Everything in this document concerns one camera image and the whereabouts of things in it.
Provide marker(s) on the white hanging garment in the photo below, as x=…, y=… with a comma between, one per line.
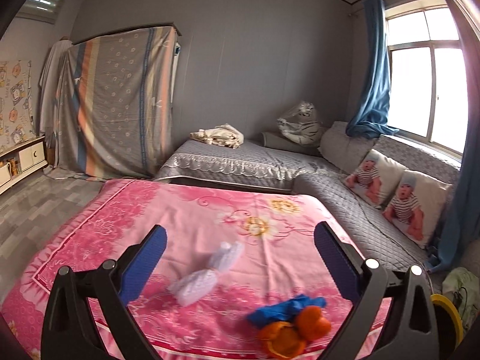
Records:
x=48, y=84

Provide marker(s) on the cartoon patterned wall cloth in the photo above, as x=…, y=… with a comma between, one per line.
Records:
x=16, y=119

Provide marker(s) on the striped cloth covered cabinet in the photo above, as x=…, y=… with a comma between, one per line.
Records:
x=112, y=114

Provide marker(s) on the left baby print pillow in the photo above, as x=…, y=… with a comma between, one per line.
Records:
x=376, y=178

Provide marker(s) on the grey flat cushion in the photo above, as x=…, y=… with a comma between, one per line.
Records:
x=278, y=142

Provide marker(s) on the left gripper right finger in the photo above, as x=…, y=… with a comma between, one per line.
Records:
x=410, y=328

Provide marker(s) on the white low tv cabinet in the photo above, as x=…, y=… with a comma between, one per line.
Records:
x=21, y=161

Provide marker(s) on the right baby print pillow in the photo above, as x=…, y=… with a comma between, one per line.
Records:
x=416, y=206

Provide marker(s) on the blue rubber glove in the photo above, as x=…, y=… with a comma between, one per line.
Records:
x=284, y=311

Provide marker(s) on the light green cloth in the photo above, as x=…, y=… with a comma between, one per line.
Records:
x=461, y=287

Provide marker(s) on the yellow rimmed trash bin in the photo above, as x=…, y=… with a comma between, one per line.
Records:
x=449, y=325

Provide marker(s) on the wall vent with louvers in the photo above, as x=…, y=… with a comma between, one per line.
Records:
x=46, y=11

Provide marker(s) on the orange peel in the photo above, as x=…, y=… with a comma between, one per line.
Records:
x=287, y=340

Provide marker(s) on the baby print pillow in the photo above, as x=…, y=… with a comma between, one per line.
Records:
x=376, y=178
x=416, y=206

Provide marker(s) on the white foam fruit net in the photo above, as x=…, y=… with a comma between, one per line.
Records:
x=198, y=284

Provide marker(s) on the grey sofa back cushion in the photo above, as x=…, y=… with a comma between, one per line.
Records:
x=343, y=151

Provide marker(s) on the cream crumpled cloth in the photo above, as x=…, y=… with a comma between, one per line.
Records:
x=224, y=135

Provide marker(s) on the grey quilted sofa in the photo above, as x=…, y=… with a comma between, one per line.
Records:
x=254, y=166

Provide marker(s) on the blue curtain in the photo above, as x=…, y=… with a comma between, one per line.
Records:
x=462, y=223
x=371, y=118

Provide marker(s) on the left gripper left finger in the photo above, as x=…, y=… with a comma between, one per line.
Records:
x=69, y=330

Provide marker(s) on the window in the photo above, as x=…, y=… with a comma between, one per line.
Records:
x=429, y=101

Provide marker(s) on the white tiger plush toy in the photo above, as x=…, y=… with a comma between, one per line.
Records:
x=301, y=125

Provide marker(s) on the pink floral blanket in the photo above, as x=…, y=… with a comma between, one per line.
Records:
x=279, y=261

